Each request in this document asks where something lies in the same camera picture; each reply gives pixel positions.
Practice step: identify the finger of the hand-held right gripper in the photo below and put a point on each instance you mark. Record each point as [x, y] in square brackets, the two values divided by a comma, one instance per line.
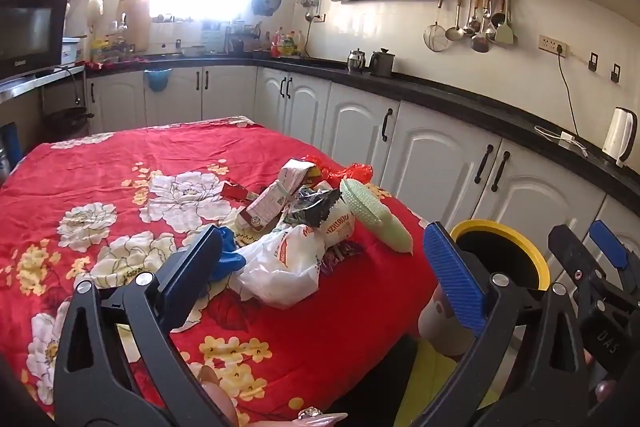
[570, 252]
[607, 244]

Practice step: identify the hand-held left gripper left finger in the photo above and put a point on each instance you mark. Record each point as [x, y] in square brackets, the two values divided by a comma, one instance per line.
[195, 267]

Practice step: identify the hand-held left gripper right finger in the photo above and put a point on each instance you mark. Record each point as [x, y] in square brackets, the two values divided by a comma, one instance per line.
[455, 267]

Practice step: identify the yellow rimmed trash can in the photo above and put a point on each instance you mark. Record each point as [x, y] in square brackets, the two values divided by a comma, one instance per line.
[500, 228]

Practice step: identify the red white snack bag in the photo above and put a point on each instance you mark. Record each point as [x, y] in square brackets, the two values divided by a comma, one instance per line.
[270, 202]

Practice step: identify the red plastic bag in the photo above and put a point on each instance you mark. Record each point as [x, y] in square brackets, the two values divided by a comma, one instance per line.
[357, 172]

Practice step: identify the person's right hand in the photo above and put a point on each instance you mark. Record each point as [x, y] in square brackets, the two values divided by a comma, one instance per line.
[606, 389]

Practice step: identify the person's left hand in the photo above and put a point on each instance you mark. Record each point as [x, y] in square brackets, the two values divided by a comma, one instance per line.
[220, 399]

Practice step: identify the blue plastic glove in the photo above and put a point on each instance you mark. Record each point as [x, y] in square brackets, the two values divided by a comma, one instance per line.
[230, 257]

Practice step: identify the red snack wrapper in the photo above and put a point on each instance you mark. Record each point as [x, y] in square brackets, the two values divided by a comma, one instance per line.
[235, 192]

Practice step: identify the white plastic bag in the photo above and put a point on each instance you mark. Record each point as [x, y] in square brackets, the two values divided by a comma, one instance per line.
[280, 272]

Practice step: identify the green foam net sleeve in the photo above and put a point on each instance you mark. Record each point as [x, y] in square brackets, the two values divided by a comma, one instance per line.
[370, 207]

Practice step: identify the yellow green garment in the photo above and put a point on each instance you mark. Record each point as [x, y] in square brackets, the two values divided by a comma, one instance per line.
[435, 372]

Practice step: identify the white electric kettle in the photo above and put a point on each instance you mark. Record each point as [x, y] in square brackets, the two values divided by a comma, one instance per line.
[617, 137]

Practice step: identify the purple striped wrapper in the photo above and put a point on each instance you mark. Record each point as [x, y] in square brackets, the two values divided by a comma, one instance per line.
[345, 254]

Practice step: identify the cream orange print packet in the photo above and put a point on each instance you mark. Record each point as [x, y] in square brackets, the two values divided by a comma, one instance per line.
[337, 224]

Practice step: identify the black snack packet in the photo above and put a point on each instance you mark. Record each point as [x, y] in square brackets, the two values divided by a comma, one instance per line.
[312, 207]

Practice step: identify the red floral blanket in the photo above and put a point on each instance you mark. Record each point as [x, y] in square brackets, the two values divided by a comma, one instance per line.
[125, 152]

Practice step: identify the white lower kitchen cabinets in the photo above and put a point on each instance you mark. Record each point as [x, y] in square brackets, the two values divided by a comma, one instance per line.
[350, 132]

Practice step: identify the black kitchen countertop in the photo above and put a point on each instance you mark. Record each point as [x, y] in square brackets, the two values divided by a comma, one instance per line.
[450, 94]

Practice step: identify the blue hanging plastic bag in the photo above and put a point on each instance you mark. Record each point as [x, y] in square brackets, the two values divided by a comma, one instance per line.
[157, 81]

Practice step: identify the black lidded pot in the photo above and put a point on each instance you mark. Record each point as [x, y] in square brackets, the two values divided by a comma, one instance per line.
[382, 64]

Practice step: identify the small steel pot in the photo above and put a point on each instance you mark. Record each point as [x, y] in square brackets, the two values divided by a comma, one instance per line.
[193, 51]

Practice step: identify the dark round ladle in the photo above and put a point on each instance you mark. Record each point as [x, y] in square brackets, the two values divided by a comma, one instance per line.
[480, 43]

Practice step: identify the pale blue storage box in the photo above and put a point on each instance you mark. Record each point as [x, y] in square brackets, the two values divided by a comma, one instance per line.
[213, 41]

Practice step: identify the green spatula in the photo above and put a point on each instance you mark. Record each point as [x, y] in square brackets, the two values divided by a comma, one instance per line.
[505, 34]

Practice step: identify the steel teapot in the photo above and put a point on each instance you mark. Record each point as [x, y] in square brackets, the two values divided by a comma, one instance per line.
[356, 62]

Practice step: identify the steel ladle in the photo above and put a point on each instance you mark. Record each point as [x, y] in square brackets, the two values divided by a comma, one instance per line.
[455, 33]

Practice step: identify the group of condiment bottles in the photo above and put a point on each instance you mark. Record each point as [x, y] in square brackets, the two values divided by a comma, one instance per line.
[287, 44]

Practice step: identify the steel spoon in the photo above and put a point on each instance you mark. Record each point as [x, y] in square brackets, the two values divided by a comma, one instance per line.
[471, 26]

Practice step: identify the black small ladle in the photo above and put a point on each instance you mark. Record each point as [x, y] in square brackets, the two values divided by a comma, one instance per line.
[498, 18]

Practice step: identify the steel work table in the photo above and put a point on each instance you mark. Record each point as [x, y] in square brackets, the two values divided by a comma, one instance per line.
[30, 84]

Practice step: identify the wooden cutting board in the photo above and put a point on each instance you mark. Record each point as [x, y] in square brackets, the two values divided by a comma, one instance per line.
[134, 24]

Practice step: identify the black microwave oven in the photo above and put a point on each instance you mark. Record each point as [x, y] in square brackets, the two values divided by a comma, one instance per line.
[30, 32]

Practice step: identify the black wall hook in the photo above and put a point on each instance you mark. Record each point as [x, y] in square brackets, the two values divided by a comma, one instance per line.
[615, 74]
[593, 62]

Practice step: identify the wall power socket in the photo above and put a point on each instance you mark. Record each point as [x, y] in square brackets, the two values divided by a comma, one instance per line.
[550, 43]

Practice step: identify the blue wall fan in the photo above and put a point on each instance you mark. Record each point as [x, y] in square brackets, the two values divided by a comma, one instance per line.
[266, 1]

